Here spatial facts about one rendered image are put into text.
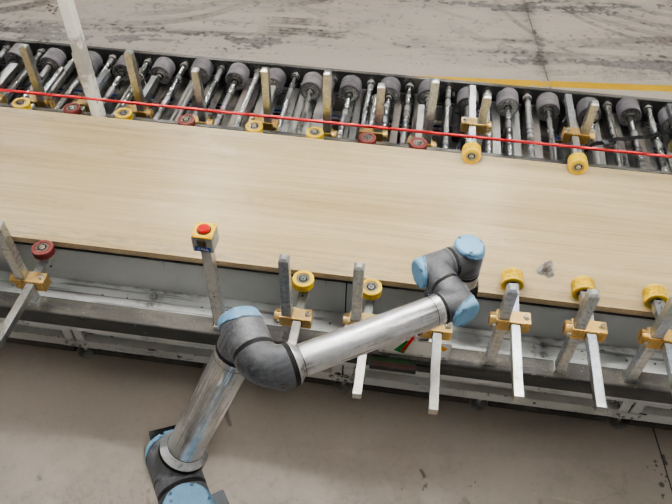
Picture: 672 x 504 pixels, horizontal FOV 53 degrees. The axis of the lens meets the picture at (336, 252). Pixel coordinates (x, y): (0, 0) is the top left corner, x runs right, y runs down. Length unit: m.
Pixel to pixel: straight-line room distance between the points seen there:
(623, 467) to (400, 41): 3.62
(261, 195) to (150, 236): 0.47
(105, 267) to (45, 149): 0.65
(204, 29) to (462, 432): 3.88
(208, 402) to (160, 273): 0.98
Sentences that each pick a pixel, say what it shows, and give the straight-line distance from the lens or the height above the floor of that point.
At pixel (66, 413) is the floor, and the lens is 3.41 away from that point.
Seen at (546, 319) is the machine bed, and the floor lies 0.73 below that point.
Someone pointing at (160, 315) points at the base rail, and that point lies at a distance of 2.70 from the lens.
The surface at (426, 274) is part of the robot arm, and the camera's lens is 1.92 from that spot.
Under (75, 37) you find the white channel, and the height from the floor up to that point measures 1.30.
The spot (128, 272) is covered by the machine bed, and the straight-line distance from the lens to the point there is 2.87.
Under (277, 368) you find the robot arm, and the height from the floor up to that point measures 1.37.
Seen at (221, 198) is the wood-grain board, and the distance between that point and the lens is 2.81.
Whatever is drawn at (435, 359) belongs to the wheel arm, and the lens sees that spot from 2.35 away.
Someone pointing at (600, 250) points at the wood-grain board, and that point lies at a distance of 2.79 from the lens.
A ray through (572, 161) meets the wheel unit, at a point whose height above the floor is 0.97.
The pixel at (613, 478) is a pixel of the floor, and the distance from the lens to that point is 3.30.
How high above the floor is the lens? 2.79
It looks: 47 degrees down
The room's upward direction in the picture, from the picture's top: 1 degrees clockwise
